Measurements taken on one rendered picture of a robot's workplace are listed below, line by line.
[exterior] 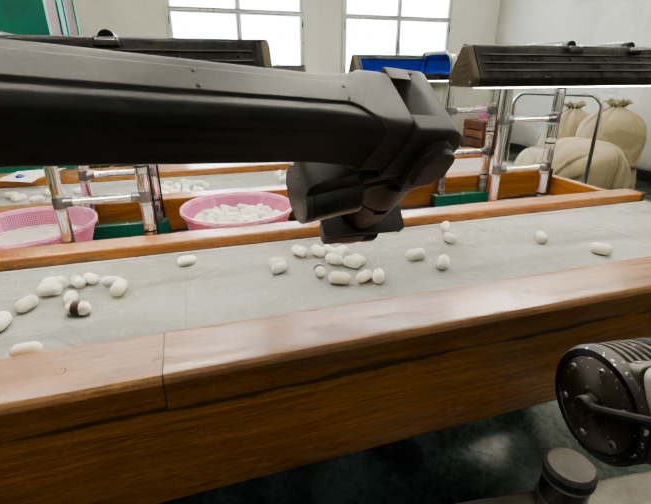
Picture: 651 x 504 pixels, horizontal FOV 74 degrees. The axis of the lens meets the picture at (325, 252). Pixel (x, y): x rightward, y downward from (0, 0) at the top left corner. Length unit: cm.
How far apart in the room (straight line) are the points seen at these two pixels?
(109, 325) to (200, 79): 47
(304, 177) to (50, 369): 36
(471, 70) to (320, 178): 53
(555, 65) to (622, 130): 389
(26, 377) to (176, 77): 40
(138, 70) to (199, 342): 36
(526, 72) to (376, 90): 60
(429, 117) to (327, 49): 575
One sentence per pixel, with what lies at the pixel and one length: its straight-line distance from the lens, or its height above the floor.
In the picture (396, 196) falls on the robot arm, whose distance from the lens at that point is 43.
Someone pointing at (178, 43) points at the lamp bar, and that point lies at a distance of 73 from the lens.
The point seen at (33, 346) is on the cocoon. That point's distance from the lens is 65.
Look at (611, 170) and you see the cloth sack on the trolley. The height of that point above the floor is 42.
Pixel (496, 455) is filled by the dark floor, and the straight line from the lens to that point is 153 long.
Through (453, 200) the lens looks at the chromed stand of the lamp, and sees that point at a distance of 141.
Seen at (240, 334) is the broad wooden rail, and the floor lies 76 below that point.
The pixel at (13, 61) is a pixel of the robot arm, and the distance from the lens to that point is 27.
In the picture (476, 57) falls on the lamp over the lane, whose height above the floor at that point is 109.
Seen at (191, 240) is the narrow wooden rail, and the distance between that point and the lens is 88.
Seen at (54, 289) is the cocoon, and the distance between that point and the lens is 80.
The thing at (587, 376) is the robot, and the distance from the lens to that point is 58.
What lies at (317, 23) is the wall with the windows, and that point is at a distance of 607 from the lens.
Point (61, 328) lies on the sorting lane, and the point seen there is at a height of 74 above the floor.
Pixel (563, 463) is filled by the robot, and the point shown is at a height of 55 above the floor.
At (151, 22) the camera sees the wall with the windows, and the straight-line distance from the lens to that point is 575.
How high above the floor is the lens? 107
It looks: 23 degrees down
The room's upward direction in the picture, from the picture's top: straight up
